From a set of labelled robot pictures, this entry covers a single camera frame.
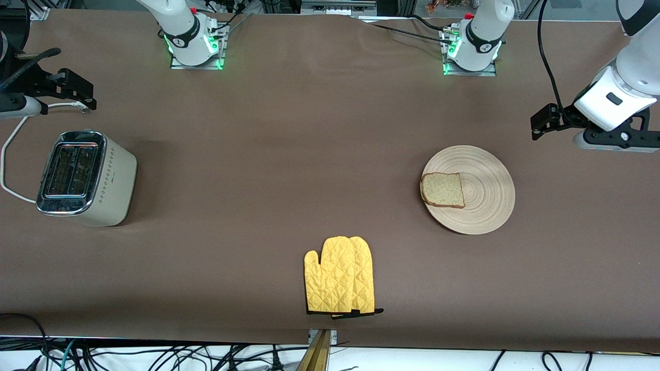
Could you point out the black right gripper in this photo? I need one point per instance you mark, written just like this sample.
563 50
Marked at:
37 84

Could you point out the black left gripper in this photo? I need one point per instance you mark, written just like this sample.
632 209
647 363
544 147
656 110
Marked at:
566 115

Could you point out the round wooden plate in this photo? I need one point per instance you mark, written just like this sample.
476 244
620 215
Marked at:
484 206

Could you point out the slice of brown bread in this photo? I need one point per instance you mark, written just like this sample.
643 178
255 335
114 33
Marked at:
443 189

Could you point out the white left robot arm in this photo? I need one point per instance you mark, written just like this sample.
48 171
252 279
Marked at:
637 67

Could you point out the cream and chrome toaster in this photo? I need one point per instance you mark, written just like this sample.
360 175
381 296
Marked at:
111 185

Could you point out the brown table cover sheet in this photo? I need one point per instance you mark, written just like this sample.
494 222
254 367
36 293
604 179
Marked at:
309 129

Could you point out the yellow quilted oven mitt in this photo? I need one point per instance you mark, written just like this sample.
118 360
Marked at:
330 278
367 278

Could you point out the grey metal box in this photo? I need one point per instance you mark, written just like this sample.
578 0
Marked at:
335 7

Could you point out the brass coloured bar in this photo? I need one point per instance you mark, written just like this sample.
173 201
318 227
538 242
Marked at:
315 355

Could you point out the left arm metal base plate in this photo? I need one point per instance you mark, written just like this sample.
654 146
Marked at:
472 73

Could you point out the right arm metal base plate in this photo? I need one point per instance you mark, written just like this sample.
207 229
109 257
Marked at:
196 67

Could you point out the small metal bracket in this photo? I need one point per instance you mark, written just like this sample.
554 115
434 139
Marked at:
334 337

